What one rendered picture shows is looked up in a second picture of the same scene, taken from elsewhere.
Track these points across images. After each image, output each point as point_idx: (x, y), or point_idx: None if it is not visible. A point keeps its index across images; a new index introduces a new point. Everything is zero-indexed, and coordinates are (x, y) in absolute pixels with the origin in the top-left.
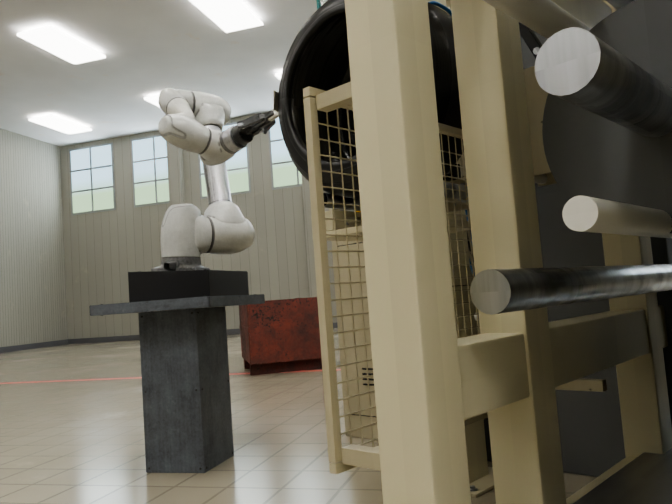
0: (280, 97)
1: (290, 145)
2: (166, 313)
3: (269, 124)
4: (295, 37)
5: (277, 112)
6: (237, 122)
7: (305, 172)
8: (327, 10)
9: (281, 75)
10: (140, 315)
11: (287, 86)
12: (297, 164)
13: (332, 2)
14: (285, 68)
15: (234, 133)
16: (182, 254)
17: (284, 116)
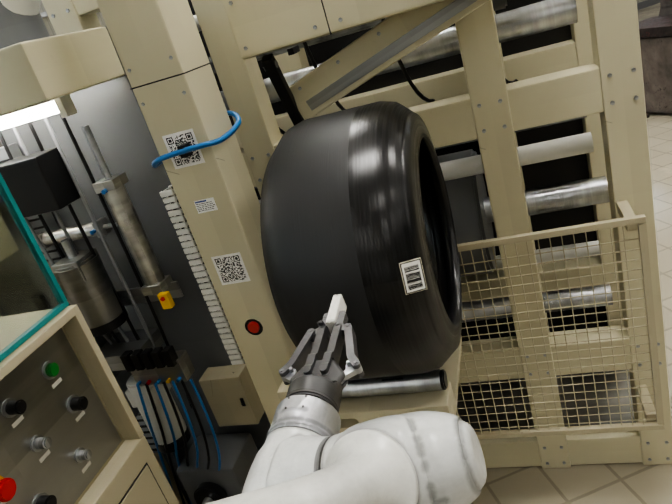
0: (424, 265)
1: (444, 328)
2: None
3: (310, 350)
4: (408, 167)
5: (343, 310)
6: (359, 363)
7: (450, 352)
8: (415, 132)
9: (415, 230)
10: None
11: (427, 244)
12: (447, 349)
13: (413, 122)
14: (416, 217)
15: (339, 402)
16: None
17: (434, 291)
